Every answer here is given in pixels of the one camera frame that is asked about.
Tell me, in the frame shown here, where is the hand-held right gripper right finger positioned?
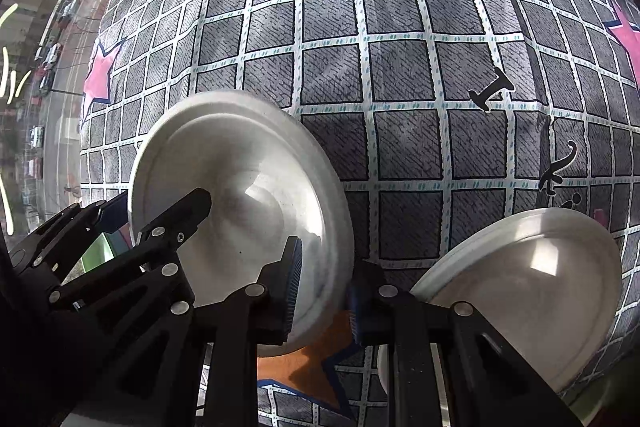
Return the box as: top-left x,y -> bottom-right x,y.
349,261 -> 583,427

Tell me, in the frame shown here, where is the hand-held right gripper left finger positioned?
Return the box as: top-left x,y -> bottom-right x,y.
65,236 -> 304,427

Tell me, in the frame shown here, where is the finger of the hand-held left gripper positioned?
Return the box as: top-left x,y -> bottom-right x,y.
49,188 -> 212,309
9,194 -> 129,279

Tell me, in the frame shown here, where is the white plate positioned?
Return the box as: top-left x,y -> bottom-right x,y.
377,207 -> 624,395
128,89 -> 356,358

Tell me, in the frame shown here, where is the glass window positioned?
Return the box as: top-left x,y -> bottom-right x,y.
0,0 -> 132,258

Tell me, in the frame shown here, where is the grey checked printed blanket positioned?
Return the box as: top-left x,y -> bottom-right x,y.
80,0 -> 640,427

